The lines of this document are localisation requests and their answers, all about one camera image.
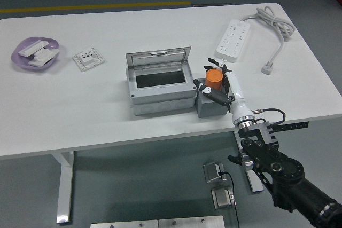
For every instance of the white square socket panel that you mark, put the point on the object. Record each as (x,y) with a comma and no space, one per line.
(88,59)

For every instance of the silver metal plate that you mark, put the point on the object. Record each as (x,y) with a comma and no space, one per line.
(189,222)
(123,224)

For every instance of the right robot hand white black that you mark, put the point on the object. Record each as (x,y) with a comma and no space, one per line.
(237,105)

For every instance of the long white plastic part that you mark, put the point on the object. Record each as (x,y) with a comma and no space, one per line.
(32,48)

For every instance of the metal floor socket box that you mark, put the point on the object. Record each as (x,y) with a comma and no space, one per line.
(221,198)
(212,172)

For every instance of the purple plate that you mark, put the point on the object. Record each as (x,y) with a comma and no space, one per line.
(20,61)

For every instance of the grey enclosure box clear lid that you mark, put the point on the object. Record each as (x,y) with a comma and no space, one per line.
(160,97)

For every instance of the orange cylinder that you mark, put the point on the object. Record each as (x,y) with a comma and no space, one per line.
(213,78)

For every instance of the white plastic socket part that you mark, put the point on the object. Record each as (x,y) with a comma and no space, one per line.
(46,53)
(37,62)

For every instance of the black table control panel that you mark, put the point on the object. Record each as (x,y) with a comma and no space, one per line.
(294,126)

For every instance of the grey cube with round hole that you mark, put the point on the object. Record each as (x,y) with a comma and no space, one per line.
(211,109)

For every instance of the white power strip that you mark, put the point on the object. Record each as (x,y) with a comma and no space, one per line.
(232,38)

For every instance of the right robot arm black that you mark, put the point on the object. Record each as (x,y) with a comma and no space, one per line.
(286,172)

